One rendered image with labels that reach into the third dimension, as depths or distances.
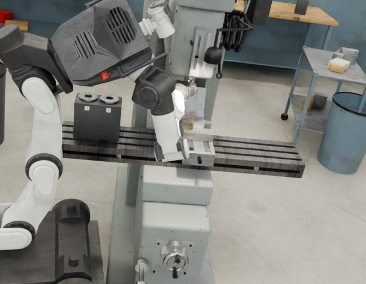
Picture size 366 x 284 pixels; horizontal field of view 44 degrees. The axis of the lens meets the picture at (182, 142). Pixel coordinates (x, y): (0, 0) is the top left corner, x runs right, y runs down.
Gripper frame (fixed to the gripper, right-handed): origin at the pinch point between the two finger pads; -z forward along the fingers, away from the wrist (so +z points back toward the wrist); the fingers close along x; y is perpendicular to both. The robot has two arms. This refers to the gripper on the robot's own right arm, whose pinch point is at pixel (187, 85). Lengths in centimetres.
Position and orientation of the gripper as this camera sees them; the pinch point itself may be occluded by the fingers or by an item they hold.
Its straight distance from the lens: 215.1
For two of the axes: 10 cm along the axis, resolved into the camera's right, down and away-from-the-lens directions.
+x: -9.2, -3.0, 2.4
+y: -1.5, 8.6, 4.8
